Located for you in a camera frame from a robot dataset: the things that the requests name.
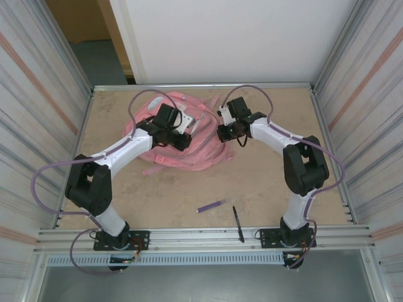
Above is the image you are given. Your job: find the brown wooden door frame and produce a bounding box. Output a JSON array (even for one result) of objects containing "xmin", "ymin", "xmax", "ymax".
[{"xmin": 99, "ymin": 0, "xmax": 139, "ymax": 85}]

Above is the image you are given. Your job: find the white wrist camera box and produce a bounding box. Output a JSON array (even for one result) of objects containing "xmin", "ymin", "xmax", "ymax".
[
  {"xmin": 176, "ymin": 108, "xmax": 195, "ymax": 133},
  {"xmin": 217, "ymin": 106, "xmax": 234, "ymax": 125}
]

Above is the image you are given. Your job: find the aluminium table frame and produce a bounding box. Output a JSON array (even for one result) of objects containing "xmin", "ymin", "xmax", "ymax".
[{"xmin": 34, "ymin": 82, "xmax": 377, "ymax": 252}]

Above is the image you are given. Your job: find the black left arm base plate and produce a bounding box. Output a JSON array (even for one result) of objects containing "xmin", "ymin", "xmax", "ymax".
[{"xmin": 93, "ymin": 229, "xmax": 151, "ymax": 252}]

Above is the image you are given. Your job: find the purple pen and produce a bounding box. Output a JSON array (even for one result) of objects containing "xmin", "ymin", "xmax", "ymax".
[{"xmin": 196, "ymin": 198, "xmax": 227, "ymax": 214}]

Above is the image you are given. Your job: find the small circuit board with wires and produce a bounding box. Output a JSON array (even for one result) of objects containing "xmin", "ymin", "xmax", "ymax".
[{"xmin": 109, "ymin": 256, "xmax": 141, "ymax": 264}]

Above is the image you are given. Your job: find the black pen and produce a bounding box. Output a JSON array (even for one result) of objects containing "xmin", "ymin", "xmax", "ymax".
[{"xmin": 232, "ymin": 206, "xmax": 246, "ymax": 243}]

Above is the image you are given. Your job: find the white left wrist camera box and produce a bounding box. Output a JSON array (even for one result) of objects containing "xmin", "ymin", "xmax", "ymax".
[{"xmin": 176, "ymin": 108, "xmax": 195, "ymax": 133}]

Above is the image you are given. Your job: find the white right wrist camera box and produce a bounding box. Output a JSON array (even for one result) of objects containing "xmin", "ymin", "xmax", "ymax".
[{"xmin": 217, "ymin": 106, "xmax": 234, "ymax": 125}]

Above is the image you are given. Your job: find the pink student backpack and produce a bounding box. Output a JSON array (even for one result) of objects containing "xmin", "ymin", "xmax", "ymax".
[{"xmin": 122, "ymin": 90, "xmax": 237, "ymax": 177}]

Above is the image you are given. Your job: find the grey slotted cable duct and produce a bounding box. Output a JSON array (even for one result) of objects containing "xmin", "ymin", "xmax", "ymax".
[{"xmin": 46, "ymin": 253, "xmax": 286, "ymax": 267}]

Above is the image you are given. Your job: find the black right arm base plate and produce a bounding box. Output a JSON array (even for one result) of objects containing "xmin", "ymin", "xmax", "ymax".
[{"xmin": 258, "ymin": 228, "xmax": 315, "ymax": 249}]

